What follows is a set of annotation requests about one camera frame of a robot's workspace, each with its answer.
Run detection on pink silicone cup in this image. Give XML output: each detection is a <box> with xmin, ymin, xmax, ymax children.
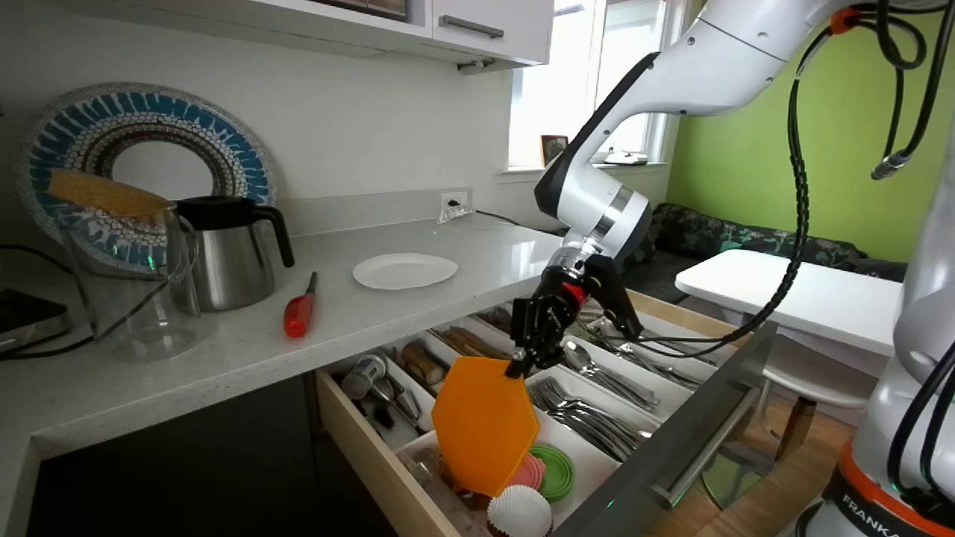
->
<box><xmin>507</xmin><ymin>454</ymin><xmax>551</xmax><ymax>492</ymax></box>

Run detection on red handled screwdriver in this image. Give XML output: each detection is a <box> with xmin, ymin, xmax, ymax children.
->
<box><xmin>280</xmin><ymin>267</ymin><xmax>322</xmax><ymax>342</ymax></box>

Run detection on bright window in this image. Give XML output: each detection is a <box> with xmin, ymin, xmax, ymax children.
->
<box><xmin>506</xmin><ymin>0</ymin><xmax>691</xmax><ymax>172</ymax></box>

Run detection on wooden kitchen drawer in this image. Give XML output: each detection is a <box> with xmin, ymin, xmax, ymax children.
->
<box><xmin>312</xmin><ymin>273</ymin><xmax>780</xmax><ymax>537</ymax></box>

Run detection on white cutlery organizer tray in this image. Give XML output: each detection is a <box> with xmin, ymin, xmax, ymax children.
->
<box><xmin>331</xmin><ymin>284</ymin><xmax>737</xmax><ymax>537</ymax></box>

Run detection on steel teaspoon bundle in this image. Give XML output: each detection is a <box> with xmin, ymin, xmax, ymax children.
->
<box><xmin>595</xmin><ymin>315</ymin><xmax>706</xmax><ymax>389</ymax></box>

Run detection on dark floral cushion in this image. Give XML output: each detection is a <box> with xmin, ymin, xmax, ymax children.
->
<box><xmin>637</xmin><ymin>200</ymin><xmax>898</xmax><ymax>279</ymax></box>

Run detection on black flat device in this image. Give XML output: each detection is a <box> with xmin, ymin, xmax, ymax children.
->
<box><xmin>0</xmin><ymin>287</ymin><xmax>72</xmax><ymax>358</ymax></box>

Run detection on black power cable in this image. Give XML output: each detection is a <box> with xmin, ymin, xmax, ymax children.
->
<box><xmin>0</xmin><ymin>240</ymin><xmax>176</xmax><ymax>363</ymax></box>

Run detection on white round plate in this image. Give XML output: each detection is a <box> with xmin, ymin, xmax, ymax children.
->
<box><xmin>351</xmin><ymin>249</ymin><xmax>463</xmax><ymax>295</ymax></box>

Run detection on white wall power outlet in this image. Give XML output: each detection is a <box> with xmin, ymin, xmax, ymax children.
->
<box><xmin>437</xmin><ymin>187</ymin><xmax>476</xmax><ymax>227</ymax></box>

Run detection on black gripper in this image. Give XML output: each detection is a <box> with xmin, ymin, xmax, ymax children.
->
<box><xmin>503</xmin><ymin>248</ymin><xmax>651</xmax><ymax>385</ymax></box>

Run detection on brown picture frame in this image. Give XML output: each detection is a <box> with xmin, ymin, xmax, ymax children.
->
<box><xmin>537</xmin><ymin>130</ymin><xmax>574</xmax><ymax>170</ymax></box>

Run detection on steel thermos carafe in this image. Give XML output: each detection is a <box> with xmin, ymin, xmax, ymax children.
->
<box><xmin>175</xmin><ymin>193</ymin><xmax>300</xmax><ymax>312</ymax></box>

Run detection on steel fork bundle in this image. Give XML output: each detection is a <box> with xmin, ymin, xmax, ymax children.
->
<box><xmin>533</xmin><ymin>372</ymin><xmax>654</xmax><ymax>461</ymax></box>

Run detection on green silicone cup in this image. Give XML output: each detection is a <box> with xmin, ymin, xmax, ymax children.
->
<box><xmin>528</xmin><ymin>442</ymin><xmax>576</xmax><ymax>504</ymax></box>

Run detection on blue patterned decorative plate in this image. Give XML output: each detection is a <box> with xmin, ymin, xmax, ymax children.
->
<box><xmin>19</xmin><ymin>79</ymin><xmax>280</xmax><ymax>279</ymax></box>

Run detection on white small table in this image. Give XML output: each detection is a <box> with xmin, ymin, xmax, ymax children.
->
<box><xmin>671</xmin><ymin>248</ymin><xmax>906</xmax><ymax>358</ymax></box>

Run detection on white upper cabinet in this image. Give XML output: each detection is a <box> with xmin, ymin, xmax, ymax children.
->
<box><xmin>58</xmin><ymin>0</ymin><xmax>555</xmax><ymax>69</ymax></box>

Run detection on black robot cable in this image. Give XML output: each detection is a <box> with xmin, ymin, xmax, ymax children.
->
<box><xmin>637</xmin><ymin>0</ymin><xmax>955</xmax><ymax>360</ymax></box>

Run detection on steel knife bundle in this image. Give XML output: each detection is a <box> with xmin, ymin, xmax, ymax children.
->
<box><xmin>646</xmin><ymin>321</ymin><xmax>725</xmax><ymax>369</ymax></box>

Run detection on white small cup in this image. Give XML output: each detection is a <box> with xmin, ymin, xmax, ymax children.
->
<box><xmin>485</xmin><ymin>483</ymin><xmax>555</xmax><ymax>537</ymax></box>

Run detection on steel measuring cups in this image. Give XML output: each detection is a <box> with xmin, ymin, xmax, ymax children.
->
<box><xmin>337</xmin><ymin>351</ymin><xmax>437</xmax><ymax>442</ymax></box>

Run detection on steel spoon bundle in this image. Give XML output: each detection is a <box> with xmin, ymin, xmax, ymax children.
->
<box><xmin>558</xmin><ymin>337</ymin><xmax>664</xmax><ymax>412</ymax></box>

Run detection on wooden utensils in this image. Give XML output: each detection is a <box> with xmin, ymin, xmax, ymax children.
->
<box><xmin>437</xmin><ymin>325</ymin><xmax>516</xmax><ymax>366</ymax></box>

